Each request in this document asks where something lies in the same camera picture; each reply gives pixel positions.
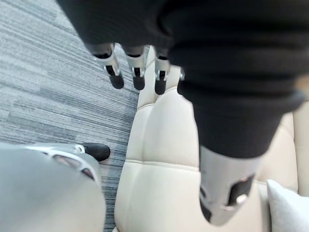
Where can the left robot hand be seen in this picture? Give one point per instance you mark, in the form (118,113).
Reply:
(217,60)

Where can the cream leather sofa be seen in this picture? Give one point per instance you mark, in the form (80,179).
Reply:
(164,154)

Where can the dark robot foot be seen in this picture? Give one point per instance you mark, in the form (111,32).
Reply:
(96,150)

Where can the light grey cushion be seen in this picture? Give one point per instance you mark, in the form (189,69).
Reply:
(287,207)

